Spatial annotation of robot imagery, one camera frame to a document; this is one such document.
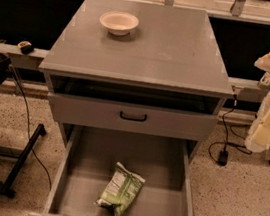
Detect green jalapeno chip bag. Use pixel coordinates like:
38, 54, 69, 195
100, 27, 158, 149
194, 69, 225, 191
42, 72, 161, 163
95, 162, 145, 216

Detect black drawer handle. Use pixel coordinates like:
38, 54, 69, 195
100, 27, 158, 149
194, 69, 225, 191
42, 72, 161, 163
119, 111, 148, 122

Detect closed grey drawer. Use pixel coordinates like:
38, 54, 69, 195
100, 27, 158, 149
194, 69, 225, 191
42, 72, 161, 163
48, 92, 217, 141

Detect small clear bottle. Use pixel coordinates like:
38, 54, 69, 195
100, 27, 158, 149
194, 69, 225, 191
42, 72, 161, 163
258, 72, 270, 89

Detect white paper bowl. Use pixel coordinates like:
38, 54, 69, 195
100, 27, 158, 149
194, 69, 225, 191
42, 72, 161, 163
100, 11, 139, 36

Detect black yellow tape measure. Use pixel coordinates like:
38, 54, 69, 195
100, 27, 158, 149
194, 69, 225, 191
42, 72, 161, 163
17, 41, 34, 54

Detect grey drawer cabinet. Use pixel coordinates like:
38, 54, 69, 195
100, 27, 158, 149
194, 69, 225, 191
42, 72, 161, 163
39, 0, 232, 154

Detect black power cable with adapter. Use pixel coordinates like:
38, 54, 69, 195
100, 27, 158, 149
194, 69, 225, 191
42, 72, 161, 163
206, 91, 262, 171

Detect black thin cable left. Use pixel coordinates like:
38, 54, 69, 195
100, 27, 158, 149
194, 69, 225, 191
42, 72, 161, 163
0, 66, 69, 190

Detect open grey drawer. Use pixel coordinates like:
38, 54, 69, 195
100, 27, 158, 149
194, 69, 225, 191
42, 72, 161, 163
28, 126, 194, 216

